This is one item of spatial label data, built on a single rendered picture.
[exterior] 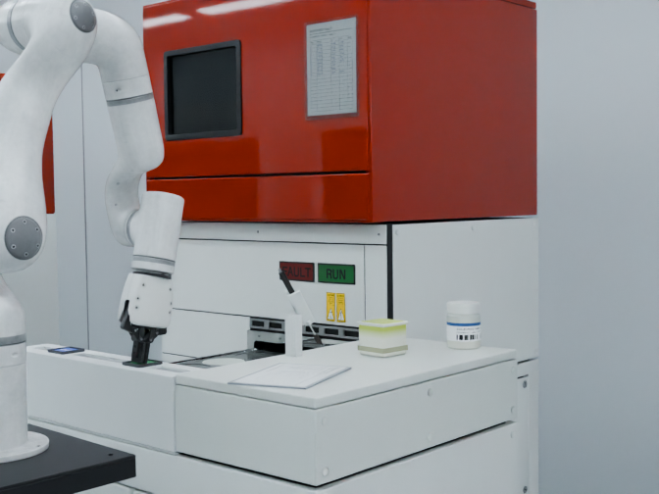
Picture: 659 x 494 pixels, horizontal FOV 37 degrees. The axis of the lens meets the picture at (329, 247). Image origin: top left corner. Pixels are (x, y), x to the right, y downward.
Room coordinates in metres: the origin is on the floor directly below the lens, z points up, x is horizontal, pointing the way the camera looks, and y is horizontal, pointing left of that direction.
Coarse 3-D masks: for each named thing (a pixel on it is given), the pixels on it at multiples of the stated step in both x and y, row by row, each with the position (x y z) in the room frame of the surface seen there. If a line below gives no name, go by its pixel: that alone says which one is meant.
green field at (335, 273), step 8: (320, 272) 2.37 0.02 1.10; (328, 272) 2.36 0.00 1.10; (336, 272) 2.34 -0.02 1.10; (344, 272) 2.32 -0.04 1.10; (352, 272) 2.31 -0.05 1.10; (320, 280) 2.37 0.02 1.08; (328, 280) 2.36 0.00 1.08; (336, 280) 2.34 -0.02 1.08; (344, 280) 2.32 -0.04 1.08; (352, 280) 2.31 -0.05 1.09
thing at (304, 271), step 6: (282, 264) 2.46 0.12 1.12; (288, 264) 2.44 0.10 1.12; (294, 264) 2.43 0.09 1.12; (300, 264) 2.42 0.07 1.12; (306, 264) 2.40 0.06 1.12; (282, 270) 2.46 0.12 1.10; (288, 270) 2.44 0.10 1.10; (294, 270) 2.43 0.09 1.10; (300, 270) 2.42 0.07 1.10; (306, 270) 2.40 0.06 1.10; (312, 270) 2.39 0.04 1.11; (288, 276) 2.44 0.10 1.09; (294, 276) 2.43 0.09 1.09; (300, 276) 2.42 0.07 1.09; (306, 276) 2.40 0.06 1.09; (312, 276) 2.39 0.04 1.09
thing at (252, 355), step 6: (234, 354) 2.40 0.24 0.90; (240, 354) 2.40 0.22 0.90; (246, 354) 2.40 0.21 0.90; (252, 354) 2.40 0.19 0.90; (258, 354) 2.40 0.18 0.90; (264, 354) 2.40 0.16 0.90; (270, 354) 2.40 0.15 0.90; (276, 354) 2.40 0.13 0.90; (282, 354) 2.39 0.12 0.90; (198, 360) 2.32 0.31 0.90; (204, 360) 2.32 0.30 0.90; (246, 360) 2.31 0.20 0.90; (252, 360) 2.31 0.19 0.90; (192, 366) 2.24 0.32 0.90; (198, 366) 2.24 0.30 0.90; (204, 366) 2.24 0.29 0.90; (210, 366) 2.23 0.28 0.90; (216, 366) 2.23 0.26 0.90
